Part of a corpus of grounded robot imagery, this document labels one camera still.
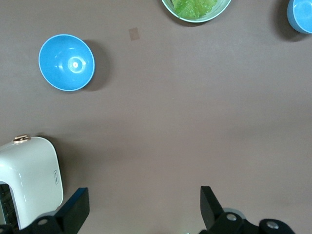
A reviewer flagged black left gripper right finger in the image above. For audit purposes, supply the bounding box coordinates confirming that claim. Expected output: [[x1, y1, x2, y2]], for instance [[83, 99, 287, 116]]
[[200, 186, 296, 234]]

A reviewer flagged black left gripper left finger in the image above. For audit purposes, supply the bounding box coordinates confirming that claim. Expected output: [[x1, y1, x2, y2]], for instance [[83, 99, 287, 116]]
[[0, 187, 90, 234]]

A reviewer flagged blue bowl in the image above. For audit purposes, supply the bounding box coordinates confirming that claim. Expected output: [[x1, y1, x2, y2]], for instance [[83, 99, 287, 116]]
[[38, 34, 96, 92], [287, 0, 312, 34]]

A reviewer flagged white toaster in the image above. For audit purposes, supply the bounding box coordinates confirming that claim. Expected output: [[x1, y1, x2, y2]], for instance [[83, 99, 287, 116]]
[[0, 135, 64, 231]]

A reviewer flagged pale green plate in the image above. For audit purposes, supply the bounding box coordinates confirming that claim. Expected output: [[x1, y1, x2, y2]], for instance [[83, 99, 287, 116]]
[[160, 0, 232, 24]]

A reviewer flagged brown tape patch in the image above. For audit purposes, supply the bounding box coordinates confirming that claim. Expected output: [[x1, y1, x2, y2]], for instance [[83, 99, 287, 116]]
[[128, 27, 140, 41]]

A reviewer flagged green lettuce leaf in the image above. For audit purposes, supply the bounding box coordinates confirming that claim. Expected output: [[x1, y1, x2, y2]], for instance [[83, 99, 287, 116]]
[[172, 0, 219, 20]]

